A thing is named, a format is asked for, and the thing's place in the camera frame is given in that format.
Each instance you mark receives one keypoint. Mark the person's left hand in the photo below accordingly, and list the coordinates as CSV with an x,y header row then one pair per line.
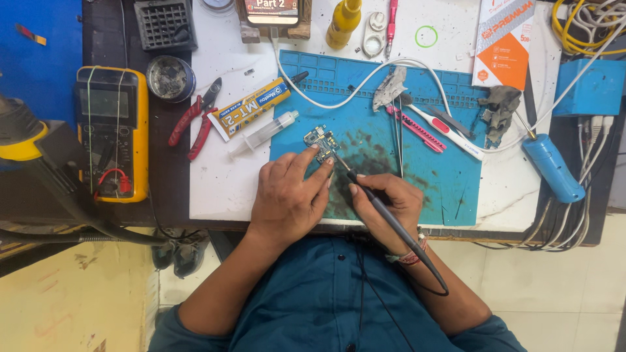
x,y
283,200

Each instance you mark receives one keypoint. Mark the person's right hand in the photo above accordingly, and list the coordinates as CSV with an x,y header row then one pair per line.
x,y
398,203

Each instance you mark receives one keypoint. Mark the black soldering iron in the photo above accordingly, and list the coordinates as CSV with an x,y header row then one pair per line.
x,y
391,221

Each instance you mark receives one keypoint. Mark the small phone circuit board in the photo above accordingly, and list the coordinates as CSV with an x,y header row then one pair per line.
x,y
320,139

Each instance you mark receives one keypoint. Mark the blue silicone work mat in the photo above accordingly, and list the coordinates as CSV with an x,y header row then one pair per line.
x,y
430,186

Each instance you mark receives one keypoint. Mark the colourful thread wrist band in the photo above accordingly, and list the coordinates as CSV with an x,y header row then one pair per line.
x,y
415,252

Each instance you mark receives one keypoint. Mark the thin metal tweezers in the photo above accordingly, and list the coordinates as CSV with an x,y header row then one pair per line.
x,y
401,142

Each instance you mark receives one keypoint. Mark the clear plastic syringe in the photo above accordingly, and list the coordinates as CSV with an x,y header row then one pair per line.
x,y
266,133

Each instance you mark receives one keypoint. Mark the pink utility knife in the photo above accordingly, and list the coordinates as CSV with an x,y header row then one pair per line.
x,y
415,129

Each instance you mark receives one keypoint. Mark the white red toothbrush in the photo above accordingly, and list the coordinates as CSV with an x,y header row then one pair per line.
x,y
445,129

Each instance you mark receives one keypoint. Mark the dark flat metal tool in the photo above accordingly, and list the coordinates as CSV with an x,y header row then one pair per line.
x,y
452,122

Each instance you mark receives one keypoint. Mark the yellow glue tube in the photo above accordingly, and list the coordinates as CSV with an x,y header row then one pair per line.
x,y
249,108

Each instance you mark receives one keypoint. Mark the teal shirt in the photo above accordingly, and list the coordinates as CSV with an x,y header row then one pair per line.
x,y
318,303

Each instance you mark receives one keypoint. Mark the narrow blue circuit board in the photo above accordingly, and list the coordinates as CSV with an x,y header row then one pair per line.
x,y
490,139

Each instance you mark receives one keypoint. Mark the dark shoes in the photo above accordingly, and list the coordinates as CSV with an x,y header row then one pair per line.
x,y
183,254

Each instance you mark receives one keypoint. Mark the grey crumpled tissue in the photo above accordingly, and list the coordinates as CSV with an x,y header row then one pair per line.
x,y
390,88

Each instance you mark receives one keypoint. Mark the dirty grey cloth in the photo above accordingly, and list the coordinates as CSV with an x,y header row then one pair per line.
x,y
501,107

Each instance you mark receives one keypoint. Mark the round metal flux tin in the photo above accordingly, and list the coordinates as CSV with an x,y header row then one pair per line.
x,y
170,78

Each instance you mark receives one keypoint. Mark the white magnifier loupe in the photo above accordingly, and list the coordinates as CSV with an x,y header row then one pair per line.
x,y
375,36

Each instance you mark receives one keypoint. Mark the wooden phone stand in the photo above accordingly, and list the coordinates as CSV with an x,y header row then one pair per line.
x,y
303,27

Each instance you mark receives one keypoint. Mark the pink screwdriver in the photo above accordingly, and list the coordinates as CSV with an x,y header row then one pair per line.
x,y
391,24

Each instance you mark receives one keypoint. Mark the yellow digital multimeter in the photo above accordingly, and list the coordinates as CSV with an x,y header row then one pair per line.
x,y
112,132

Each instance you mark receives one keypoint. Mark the yellow plastic bottle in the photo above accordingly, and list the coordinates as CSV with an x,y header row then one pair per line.
x,y
342,24

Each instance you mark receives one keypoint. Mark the white orange cardboard box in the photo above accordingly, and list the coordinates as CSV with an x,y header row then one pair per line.
x,y
503,49

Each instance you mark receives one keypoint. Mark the phone with lit screen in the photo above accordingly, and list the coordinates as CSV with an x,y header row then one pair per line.
x,y
272,10

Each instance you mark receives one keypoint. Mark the clear tape roll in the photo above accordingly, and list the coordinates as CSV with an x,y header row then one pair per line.
x,y
217,5

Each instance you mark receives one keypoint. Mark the black grid fan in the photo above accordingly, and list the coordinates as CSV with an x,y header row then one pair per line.
x,y
164,22

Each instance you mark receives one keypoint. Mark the blue plastic box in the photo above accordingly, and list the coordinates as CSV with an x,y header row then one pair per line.
x,y
589,88

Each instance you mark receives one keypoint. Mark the black yellow hot air gun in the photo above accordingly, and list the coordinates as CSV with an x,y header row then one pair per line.
x,y
39,146

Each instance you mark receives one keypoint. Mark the red yellow small tool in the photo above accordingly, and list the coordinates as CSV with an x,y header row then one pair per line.
x,y
30,34

